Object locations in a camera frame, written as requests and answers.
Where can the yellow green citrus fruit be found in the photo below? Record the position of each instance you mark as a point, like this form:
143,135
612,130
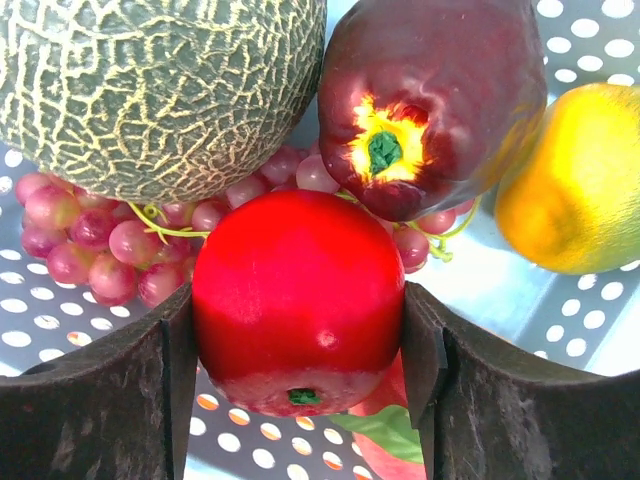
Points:
572,206

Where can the pink peach with leaf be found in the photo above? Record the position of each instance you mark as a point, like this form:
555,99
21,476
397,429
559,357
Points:
382,429

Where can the red grape bunch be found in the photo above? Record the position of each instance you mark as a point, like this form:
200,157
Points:
123,251

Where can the bright red apple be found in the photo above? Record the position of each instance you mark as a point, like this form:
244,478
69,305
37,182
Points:
297,304

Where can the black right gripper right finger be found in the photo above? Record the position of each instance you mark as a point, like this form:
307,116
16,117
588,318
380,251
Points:
486,409

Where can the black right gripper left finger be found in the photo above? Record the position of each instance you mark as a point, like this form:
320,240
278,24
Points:
118,408

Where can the green netted melon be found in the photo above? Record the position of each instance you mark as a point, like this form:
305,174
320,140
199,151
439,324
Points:
156,101

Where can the dark red apple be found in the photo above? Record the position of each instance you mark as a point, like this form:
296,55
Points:
424,105

